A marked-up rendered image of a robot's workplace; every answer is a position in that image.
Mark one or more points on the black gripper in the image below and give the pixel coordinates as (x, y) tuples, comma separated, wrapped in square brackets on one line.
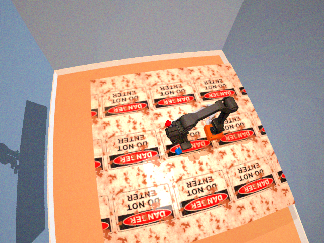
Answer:
[(184, 143)]

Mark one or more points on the blue cube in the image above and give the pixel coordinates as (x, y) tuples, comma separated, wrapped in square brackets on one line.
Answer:
[(178, 151)]

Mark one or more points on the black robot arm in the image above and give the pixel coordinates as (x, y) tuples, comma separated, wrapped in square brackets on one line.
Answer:
[(188, 121)]

